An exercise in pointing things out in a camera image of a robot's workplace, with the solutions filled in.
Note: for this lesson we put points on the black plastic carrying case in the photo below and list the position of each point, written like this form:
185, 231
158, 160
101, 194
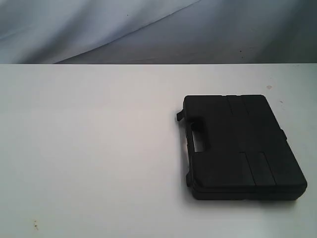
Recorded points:
237, 150

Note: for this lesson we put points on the grey backdrop cloth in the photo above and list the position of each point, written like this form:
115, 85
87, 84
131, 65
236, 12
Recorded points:
158, 31

